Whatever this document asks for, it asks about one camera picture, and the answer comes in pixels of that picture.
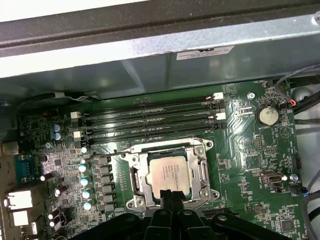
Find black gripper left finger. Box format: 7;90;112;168
67;189;174;240

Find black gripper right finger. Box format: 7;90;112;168
173;190;288;240

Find silver CPU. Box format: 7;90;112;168
145;154;193;198

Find metal socket cover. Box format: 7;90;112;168
128;146;213;208

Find CPU socket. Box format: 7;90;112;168
125;138;221;211

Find black RAM slot white clips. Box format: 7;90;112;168
71;91;225;120
74;111;226;140

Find green motherboard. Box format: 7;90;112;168
14;81;311;240

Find internal USB port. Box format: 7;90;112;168
261;172;283;187

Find round coin battery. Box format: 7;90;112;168
255;104;280;127

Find blue rear port connector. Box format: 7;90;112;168
14;154;43;185

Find white case label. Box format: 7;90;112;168
176;45;236;61

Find black PC case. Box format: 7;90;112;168
0;0;320;240

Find black flat cable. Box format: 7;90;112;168
294;117;320;129
292;88;320;116

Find black cable white tag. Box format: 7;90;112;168
14;91;103;111

